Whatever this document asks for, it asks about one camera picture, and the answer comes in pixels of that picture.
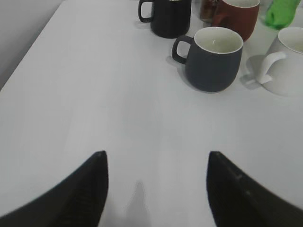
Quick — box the black tall mug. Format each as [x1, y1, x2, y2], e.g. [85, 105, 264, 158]
[138, 0, 192, 39]

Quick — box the dark grey round mug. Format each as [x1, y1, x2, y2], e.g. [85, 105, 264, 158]
[171, 26, 244, 93]

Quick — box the brown coffee drink bottle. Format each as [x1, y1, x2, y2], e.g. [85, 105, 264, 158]
[200, 0, 218, 22]

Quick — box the white mug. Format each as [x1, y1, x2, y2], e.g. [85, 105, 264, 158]
[256, 27, 303, 96]

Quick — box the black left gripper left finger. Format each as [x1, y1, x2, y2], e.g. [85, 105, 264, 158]
[0, 151, 108, 227]

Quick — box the red brown mug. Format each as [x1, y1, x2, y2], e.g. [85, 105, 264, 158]
[211, 0, 260, 41]

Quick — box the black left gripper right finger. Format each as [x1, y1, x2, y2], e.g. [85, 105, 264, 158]
[206, 151, 303, 227]

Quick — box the green plastic soda bottle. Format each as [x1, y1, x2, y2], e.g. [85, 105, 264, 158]
[265, 0, 301, 30]

